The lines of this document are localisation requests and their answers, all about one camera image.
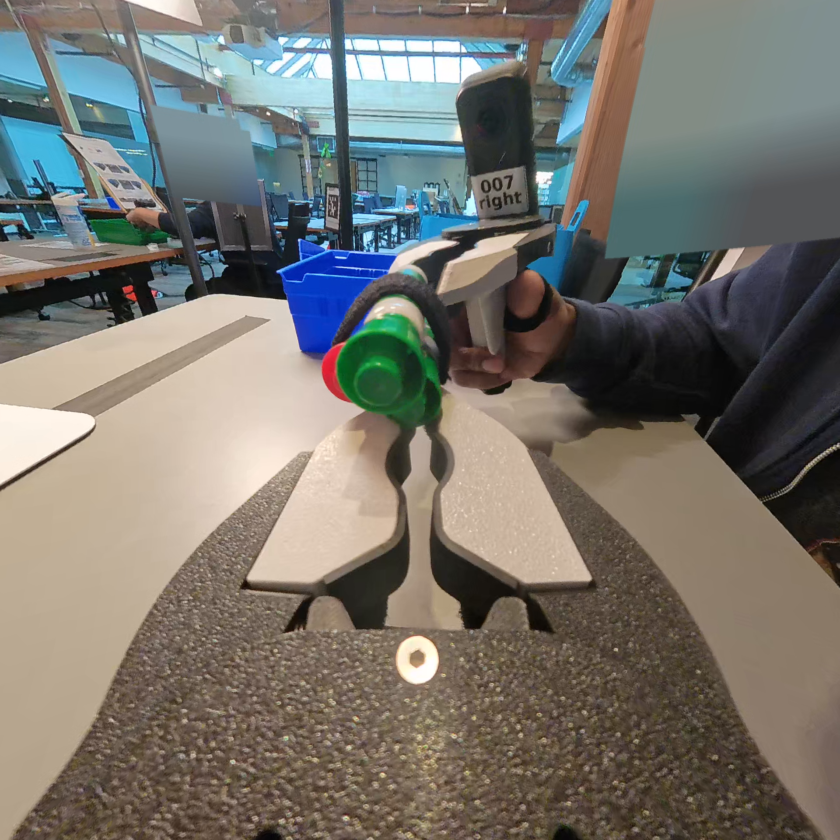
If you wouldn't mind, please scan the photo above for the wooden roof beam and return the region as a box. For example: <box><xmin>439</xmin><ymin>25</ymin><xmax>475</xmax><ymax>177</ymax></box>
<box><xmin>567</xmin><ymin>0</ymin><xmax>657</xmax><ymax>244</ymax></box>

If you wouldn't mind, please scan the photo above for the person's right forearm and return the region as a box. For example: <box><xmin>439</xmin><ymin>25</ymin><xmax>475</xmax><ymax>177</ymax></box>
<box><xmin>539</xmin><ymin>243</ymin><xmax>775</xmax><ymax>427</ymax></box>

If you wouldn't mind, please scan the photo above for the white sign board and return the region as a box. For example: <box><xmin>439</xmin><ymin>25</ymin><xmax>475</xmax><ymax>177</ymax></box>
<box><xmin>62</xmin><ymin>132</ymin><xmax>169</xmax><ymax>211</ymax></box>

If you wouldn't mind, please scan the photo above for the blue plastic bin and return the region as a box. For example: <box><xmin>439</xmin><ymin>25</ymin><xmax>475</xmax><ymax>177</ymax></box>
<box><xmin>279</xmin><ymin>239</ymin><xmax>395</xmax><ymax>355</ymax></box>

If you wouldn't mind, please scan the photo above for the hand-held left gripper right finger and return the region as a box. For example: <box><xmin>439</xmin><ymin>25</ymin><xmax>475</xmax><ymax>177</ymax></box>
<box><xmin>431</xmin><ymin>394</ymin><xmax>594</xmax><ymax>594</ymax></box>

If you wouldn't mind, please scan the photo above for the black lamp pole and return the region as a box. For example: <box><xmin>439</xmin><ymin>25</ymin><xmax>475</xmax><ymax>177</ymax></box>
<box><xmin>329</xmin><ymin>0</ymin><xmax>355</xmax><ymax>250</ymax></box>

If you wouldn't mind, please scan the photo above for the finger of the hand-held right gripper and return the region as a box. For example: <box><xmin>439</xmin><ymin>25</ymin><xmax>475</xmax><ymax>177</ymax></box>
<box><xmin>392</xmin><ymin>241</ymin><xmax>463</xmax><ymax>284</ymax></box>
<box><xmin>437</xmin><ymin>226</ymin><xmax>559</xmax><ymax>305</ymax></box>

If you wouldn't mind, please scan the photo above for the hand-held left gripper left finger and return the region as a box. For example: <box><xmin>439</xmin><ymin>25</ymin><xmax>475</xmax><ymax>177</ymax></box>
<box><xmin>247</xmin><ymin>418</ymin><xmax>412</xmax><ymax>598</ymax></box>

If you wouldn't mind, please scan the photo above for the grey metal pole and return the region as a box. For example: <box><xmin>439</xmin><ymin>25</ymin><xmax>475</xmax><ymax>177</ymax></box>
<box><xmin>116</xmin><ymin>0</ymin><xmax>211</xmax><ymax>300</ymax></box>

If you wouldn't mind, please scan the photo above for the green dry erase marker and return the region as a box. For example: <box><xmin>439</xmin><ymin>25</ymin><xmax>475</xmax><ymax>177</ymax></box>
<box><xmin>335</xmin><ymin>296</ymin><xmax>447</xmax><ymax>430</ymax></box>

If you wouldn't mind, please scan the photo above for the black bag blue trim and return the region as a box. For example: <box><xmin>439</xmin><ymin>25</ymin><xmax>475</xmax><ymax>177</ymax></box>
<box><xmin>529</xmin><ymin>200</ymin><xmax>631</xmax><ymax>303</ymax></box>

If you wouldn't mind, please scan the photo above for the green plastic bin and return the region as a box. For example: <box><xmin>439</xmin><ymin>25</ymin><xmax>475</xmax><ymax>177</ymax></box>
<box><xmin>90</xmin><ymin>217</ymin><xmax>169</xmax><ymax>246</ymax></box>

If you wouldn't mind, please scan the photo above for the wooden office table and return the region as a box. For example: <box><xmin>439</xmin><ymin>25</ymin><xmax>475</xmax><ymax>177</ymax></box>
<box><xmin>0</xmin><ymin>237</ymin><xmax>217</xmax><ymax>322</ymax></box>

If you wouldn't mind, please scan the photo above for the red dry erase marker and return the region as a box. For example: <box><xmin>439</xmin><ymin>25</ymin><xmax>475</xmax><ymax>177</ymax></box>
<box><xmin>321</xmin><ymin>344</ymin><xmax>353</xmax><ymax>403</ymax></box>

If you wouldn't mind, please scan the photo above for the white stand base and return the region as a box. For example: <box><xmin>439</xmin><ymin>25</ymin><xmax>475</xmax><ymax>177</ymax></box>
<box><xmin>0</xmin><ymin>405</ymin><xmax>97</xmax><ymax>489</ymax></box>

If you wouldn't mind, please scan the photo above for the thin black strap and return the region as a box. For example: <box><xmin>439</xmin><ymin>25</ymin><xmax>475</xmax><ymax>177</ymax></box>
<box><xmin>329</xmin><ymin>269</ymin><xmax>458</xmax><ymax>395</ymax></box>

